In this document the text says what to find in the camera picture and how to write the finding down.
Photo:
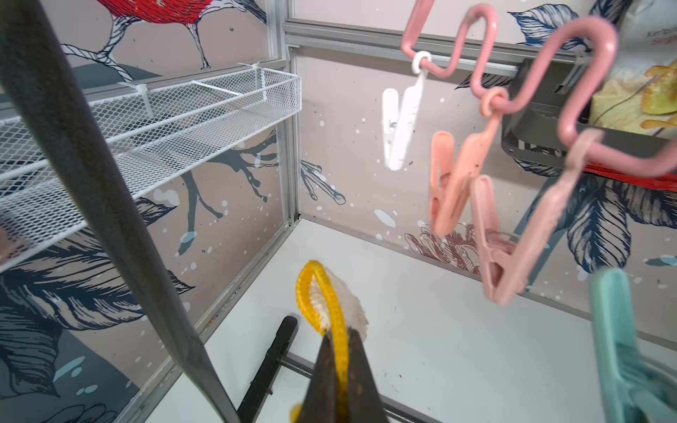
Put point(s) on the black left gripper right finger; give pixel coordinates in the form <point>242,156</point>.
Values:
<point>364,402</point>

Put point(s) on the pink clip hanger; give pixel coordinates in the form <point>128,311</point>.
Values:
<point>606,44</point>

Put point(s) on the white clothespin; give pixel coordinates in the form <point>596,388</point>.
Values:
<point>399,115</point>

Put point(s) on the red cassava chips bag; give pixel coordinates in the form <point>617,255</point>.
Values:
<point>639,93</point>

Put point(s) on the white knit glove yellow cuff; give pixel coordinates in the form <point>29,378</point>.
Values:
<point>330,307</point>

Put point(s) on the teal clothespin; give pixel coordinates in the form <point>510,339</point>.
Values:
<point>634,387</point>

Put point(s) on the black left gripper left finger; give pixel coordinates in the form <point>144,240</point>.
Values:
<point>320,402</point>

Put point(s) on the black wall basket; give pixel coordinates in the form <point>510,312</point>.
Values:
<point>531,133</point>

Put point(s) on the white wire mesh shelf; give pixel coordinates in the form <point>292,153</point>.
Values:
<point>154,135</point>

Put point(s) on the pink clothespin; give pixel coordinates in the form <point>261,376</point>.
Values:
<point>451,174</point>

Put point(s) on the black garment rack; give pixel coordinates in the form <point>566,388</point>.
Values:
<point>107,273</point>

